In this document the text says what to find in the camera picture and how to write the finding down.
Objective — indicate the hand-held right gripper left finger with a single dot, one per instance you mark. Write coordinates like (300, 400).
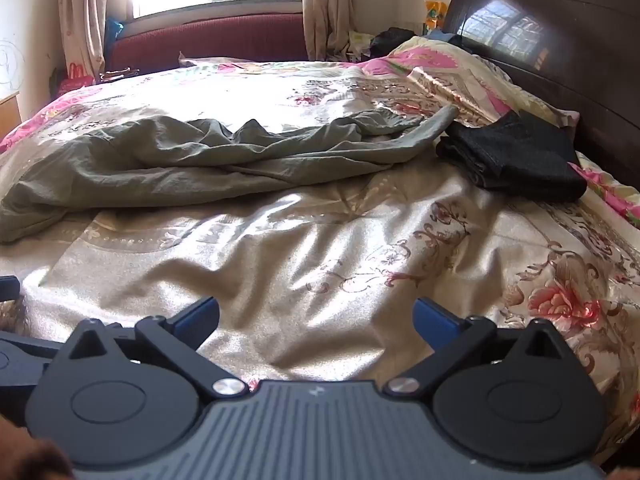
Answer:
(200, 316)

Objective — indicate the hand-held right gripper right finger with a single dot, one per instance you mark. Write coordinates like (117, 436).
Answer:
(434, 317)

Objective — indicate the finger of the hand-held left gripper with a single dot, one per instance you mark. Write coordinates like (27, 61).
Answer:
(25, 350)
(9, 287)

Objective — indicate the grey-green pants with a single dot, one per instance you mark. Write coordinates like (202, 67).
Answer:
(200, 160)

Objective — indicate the folded black pants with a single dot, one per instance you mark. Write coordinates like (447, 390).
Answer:
(520, 160)

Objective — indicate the floral satin bedspread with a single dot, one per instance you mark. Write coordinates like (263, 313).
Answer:
(325, 270)

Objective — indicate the wooden nightstand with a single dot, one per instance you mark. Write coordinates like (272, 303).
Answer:
(9, 115)

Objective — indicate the dark red window seat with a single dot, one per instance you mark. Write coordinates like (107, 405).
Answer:
(210, 40)

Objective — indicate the blue bag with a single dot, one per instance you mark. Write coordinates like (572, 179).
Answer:
(113, 30)

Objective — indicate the black cloth bundle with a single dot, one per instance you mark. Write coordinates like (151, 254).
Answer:
(392, 41)

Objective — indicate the white plastic bag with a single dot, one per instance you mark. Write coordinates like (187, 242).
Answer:
(359, 44)

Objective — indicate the beige patterned curtain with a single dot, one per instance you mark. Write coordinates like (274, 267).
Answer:
(85, 10)
(327, 5)

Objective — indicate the dark wooden headboard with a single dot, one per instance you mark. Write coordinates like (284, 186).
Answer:
(575, 60)

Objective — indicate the yellow packet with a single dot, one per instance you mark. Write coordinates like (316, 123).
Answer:
(434, 16)

